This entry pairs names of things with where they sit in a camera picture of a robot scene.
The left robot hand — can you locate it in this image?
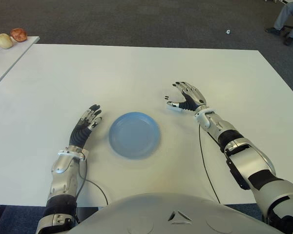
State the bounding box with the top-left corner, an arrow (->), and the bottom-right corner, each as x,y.
68,104 -> 103,149

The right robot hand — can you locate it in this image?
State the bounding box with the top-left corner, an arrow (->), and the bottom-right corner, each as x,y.
166,81 -> 209,113

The white charger with prongs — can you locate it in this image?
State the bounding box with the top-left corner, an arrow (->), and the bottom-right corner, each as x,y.
164,94 -> 181,105

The blue round plate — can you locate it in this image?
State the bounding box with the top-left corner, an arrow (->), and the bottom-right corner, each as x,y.
109,111 -> 162,160

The white side table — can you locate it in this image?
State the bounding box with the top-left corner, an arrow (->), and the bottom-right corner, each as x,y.
0,36 -> 40,93

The grey robot torso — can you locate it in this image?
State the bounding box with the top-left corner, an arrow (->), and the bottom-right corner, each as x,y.
65,192 -> 279,234

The reddish brown bread roll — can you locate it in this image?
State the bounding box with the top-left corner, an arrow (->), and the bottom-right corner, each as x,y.
10,28 -> 28,43

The seated person in jeans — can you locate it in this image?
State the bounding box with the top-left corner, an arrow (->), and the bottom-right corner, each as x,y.
265,0 -> 293,46

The beige round bread roll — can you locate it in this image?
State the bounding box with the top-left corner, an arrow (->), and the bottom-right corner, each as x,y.
0,33 -> 15,50

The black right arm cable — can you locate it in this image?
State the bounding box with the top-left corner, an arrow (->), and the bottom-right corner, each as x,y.
198,123 -> 222,204

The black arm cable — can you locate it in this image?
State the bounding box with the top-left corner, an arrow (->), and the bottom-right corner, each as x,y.
74,156 -> 110,206
198,123 -> 222,204

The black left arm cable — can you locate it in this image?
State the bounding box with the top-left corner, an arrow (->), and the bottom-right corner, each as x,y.
74,156 -> 110,206

